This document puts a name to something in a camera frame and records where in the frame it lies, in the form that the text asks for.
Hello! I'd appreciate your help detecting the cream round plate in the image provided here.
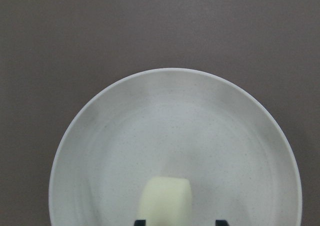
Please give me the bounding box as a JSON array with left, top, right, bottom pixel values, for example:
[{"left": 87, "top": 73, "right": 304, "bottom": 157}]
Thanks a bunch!
[{"left": 48, "top": 68, "right": 303, "bottom": 226}]

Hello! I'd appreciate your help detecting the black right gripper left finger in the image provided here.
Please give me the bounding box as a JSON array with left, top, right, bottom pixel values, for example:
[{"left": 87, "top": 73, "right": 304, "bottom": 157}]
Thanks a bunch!
[{"left": 134, "top": 220, "right": 146, "bottom": 226}]

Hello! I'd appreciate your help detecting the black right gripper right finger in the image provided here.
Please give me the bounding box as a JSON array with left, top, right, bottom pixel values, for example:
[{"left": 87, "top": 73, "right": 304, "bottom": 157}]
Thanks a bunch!
[{"left": 215, "top": 220, "right": 229, "bottom": 226}]

